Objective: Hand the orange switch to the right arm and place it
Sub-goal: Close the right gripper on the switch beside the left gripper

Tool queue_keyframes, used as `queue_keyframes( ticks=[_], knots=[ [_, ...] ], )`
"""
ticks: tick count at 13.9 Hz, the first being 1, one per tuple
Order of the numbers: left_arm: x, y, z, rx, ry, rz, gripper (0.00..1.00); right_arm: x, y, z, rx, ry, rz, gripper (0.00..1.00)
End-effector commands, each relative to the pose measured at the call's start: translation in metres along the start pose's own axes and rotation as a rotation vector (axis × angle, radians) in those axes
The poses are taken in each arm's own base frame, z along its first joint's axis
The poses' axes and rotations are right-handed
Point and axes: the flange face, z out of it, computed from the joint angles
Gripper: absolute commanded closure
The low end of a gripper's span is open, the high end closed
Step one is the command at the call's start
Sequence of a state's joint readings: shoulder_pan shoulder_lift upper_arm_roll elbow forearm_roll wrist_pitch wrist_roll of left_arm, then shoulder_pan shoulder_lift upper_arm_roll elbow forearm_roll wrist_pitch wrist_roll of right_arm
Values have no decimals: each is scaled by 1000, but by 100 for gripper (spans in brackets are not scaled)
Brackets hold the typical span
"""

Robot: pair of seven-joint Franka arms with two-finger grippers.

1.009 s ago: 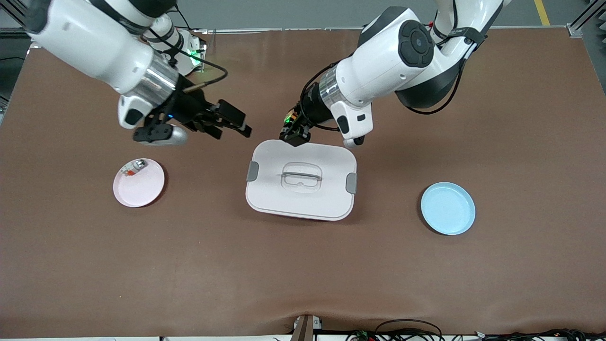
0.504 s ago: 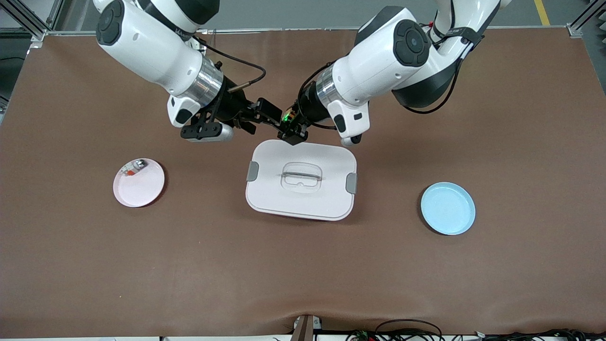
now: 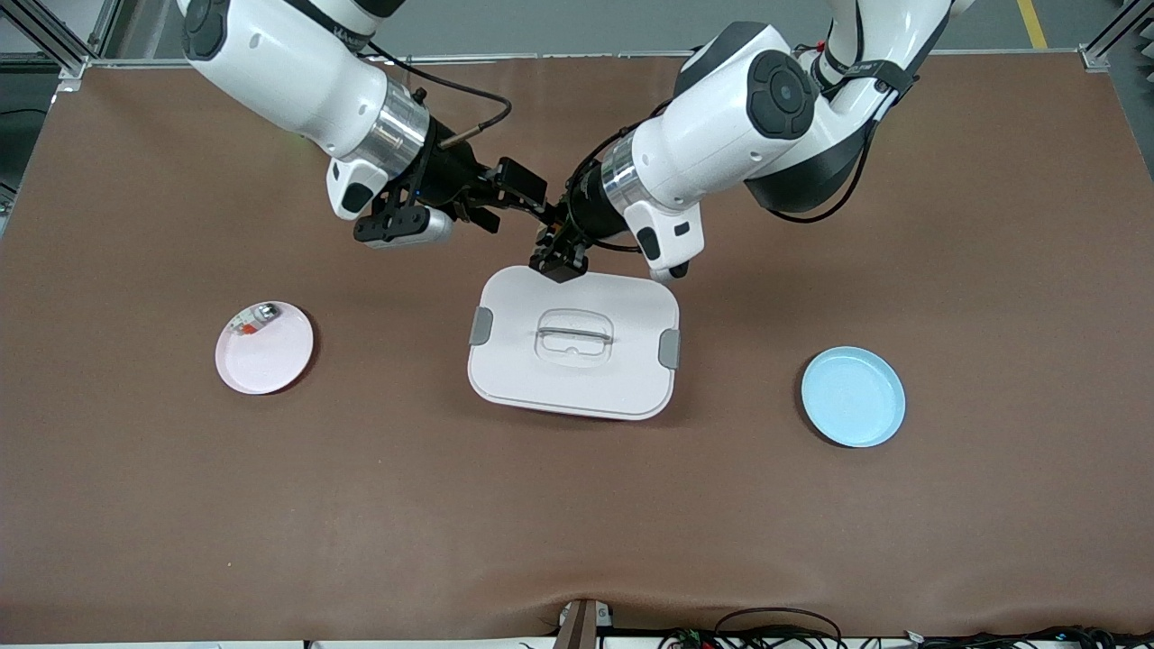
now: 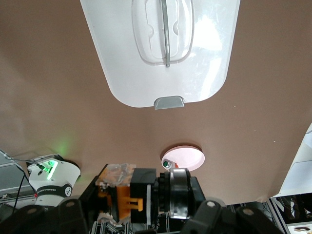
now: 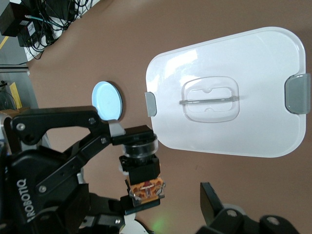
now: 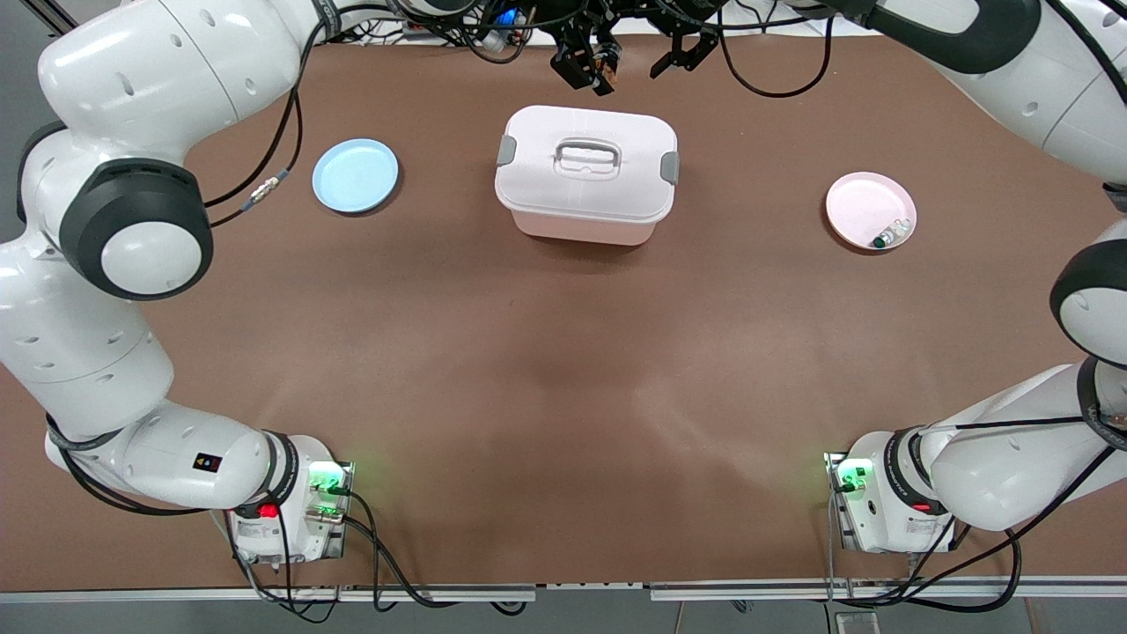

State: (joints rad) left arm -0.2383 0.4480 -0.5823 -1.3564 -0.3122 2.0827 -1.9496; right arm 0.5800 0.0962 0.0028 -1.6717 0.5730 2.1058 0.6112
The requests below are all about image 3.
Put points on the white round plate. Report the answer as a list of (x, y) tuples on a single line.
[(266, 361)]

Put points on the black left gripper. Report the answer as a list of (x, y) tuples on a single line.
[(581, 219)]

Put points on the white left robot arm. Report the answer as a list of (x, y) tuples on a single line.
[(721, 126)]

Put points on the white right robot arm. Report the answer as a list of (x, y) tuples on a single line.
[(288, 72)]

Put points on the light blue round plate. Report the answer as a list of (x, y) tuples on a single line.
[(852, 397)]

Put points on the orange black push-button switch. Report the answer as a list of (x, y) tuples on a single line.
[(549, 235)]

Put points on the pink storage box white lid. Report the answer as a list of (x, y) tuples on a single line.
[(577, 379)]

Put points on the brown wooden bracket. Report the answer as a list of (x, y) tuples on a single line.
[(580, 624)]

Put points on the brown table mat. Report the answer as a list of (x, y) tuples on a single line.
[(577, 523)]

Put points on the aluminium frame profile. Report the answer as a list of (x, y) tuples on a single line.
[(1113, 36), (63, 45)]

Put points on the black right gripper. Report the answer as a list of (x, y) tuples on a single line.
[(448, 174)]

